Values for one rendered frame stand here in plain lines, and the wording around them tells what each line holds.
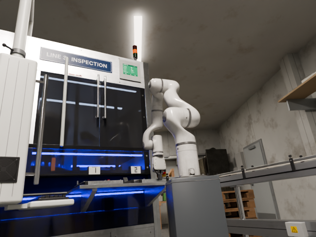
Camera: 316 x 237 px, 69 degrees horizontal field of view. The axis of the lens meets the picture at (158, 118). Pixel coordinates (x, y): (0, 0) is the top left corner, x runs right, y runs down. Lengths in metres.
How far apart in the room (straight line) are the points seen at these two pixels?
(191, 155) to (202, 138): 8.44
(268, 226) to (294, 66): 3.97
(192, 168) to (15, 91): 0.99
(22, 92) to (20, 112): 0.11
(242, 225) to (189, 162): 1.19
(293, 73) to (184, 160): 4.43
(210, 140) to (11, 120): 8.91
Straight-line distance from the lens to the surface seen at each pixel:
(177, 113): 1.34
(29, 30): 2.62
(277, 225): 2.14
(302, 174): 1.94
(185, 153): 1.30
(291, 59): 5.66
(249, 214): 4.10
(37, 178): 1.29
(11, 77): 1.41
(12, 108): 1.35
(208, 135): 9.83
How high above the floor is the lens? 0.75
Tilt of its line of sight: 20 degrees up
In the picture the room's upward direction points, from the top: 5 degrees counter-clockwise
